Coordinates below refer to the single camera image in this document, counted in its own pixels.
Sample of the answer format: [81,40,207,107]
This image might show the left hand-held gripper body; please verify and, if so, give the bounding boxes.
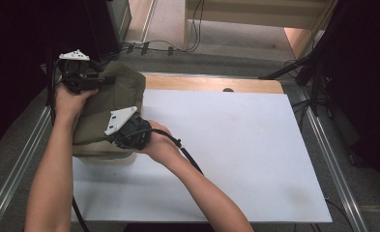
[57,48,95,95]

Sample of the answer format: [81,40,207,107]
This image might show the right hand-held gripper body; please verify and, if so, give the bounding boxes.
[103,105,153,152]

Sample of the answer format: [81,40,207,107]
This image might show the olive green pants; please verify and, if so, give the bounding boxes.
[72,61,147,146]

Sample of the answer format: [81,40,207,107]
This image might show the person's right hand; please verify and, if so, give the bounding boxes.
[140,120,184,167]

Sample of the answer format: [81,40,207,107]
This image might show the person's left hand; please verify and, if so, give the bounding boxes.
[53,84,99,125]

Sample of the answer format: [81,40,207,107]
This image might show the black power strip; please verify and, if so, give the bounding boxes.
[123,40,176,56]

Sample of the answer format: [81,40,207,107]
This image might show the wooden table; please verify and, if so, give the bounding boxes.
[143,74,285,95]

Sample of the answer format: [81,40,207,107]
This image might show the white table mat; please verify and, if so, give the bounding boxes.
[71,88,334,224]

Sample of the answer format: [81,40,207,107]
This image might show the beige wooden cabinet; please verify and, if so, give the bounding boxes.
[183,0,329,61]

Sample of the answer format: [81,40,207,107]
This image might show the black metal stand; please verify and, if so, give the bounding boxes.
[258,0,340,117]

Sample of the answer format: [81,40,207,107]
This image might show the right hand-held gripper cable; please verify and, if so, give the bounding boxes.
[123,128,205,177]

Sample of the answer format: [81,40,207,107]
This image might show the black hanging cable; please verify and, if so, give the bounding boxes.
[186,0,206,52]

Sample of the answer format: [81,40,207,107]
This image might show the metal floor rail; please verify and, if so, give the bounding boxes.
[298,86,370,232]
[0,105,51,232]

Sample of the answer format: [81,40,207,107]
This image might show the black floor cable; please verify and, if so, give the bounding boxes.
[324,196,355,232]

